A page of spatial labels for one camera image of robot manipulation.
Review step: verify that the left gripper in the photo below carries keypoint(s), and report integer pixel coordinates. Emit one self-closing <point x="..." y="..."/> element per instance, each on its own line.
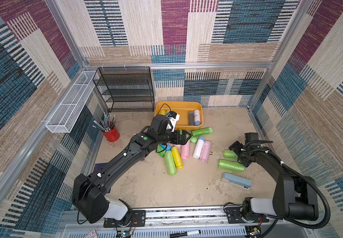
<point x="184" y="141"/>

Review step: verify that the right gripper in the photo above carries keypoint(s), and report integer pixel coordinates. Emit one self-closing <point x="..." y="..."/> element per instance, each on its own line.
<point x="236" y="148"/>

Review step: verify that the plain light green roll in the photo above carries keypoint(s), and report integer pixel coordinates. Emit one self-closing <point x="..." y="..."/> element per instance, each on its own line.
<point x="228" y="154"/>

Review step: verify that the fat green roll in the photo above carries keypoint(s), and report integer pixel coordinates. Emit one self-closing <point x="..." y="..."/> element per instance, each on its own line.
<point x="231" y="166"/>

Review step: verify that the white roll red label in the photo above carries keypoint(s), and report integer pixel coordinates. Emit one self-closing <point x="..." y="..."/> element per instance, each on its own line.
<point x="197" y="118"/>

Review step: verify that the grey trash bag roll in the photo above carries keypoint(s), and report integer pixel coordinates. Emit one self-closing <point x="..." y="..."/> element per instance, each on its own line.
<point x="191" y="118"/>

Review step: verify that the yellow trash bag roll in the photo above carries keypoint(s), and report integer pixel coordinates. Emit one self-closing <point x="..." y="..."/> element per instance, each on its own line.
<point x="162" y="112"/>

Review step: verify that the pink roll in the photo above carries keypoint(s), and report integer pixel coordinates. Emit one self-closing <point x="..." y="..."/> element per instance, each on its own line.
<point x="185" y="151"/>
<point x="206" y="151"/>

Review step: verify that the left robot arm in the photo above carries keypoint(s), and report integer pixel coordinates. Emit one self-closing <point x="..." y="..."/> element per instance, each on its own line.
<point x="89" y="191"/>

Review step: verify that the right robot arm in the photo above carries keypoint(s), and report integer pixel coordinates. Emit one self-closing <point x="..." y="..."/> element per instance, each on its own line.
<point x="296" y="198"/>

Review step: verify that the blue trash bag roll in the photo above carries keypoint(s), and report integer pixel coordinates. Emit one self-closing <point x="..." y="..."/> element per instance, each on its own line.
<point x="167" y="147"/>

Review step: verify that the short green roll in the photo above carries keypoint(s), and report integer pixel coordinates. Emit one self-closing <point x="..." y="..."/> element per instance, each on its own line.
<point x="193" y="139"/>

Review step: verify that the green roll with label left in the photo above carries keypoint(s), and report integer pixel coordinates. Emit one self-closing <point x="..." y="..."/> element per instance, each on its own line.
<point x="161" y="150"/>

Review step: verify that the lower yellow roll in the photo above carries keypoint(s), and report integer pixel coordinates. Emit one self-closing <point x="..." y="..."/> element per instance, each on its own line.
<point x="177" y="158"/>

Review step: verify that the white roll with blue band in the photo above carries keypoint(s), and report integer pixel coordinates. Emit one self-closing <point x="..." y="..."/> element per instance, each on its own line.
<point x="198" y="147"/>

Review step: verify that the lower light green roll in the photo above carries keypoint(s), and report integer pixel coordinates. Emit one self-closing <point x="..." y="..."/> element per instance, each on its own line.
<point x="170" y="165"/>

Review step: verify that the yellow plastic storage box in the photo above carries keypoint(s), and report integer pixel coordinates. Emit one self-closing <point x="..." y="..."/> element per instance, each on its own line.
<point x="182" y="108"/>

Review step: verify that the green roll with red label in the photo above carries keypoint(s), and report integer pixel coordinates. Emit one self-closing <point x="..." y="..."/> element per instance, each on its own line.
<point x="202" y="132"/>

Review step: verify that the grey blue stapler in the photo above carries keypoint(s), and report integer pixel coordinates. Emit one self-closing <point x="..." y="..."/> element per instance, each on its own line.
<point x="237" y="181"/>

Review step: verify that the red pen cup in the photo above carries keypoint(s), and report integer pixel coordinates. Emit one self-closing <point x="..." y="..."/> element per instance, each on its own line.
<point x="112" y="135"/>

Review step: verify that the black mesh shelf rack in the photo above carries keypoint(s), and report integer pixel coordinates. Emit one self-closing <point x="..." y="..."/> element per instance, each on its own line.
<point x="126" y="89"/>

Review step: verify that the dark blue booklet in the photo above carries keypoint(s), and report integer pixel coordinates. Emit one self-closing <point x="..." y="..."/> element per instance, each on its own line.
<point x="98" y="166"/>

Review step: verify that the black marker pen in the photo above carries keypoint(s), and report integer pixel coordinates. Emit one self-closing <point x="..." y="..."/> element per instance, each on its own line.
<point x="185" y="234"/>

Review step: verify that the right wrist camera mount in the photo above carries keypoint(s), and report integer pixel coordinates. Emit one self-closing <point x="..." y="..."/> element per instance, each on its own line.
<point x="251" y="136"/>

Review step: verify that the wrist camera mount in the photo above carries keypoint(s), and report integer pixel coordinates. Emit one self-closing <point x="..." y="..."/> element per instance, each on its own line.
<point x="251" y="136"/>
<point x="173" y="119"/>

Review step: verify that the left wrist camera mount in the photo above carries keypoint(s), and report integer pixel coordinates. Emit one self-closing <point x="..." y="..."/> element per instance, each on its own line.
<point x="173" y="119"/>

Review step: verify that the white wire wall basket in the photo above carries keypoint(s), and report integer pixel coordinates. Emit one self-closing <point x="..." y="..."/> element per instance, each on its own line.
<point x="70" y="108"/>

